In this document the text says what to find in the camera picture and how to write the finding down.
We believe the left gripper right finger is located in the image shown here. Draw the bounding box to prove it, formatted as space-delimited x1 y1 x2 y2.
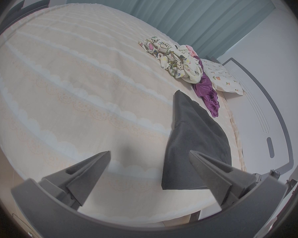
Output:
189 150 258 206

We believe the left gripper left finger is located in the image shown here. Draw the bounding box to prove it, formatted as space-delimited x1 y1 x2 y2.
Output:
41 151 111 206

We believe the black T-shirt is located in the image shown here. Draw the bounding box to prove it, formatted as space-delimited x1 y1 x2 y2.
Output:
161 90 232 190

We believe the purple garment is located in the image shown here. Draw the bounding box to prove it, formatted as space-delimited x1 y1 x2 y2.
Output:
194 58 221 118

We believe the bed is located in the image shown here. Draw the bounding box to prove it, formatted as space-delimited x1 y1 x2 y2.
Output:
0 3 295 225

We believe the white printed pillow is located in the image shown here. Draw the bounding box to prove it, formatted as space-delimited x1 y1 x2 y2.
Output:
201 59 244 95

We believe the white printed pyjama garment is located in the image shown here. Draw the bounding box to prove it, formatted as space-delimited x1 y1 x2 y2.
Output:
138 36 204 84

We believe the pink garment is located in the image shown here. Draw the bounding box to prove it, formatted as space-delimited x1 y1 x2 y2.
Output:
184 44 198 58

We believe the black chest of drawers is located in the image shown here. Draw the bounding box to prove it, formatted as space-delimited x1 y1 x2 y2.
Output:
0 0 51 35

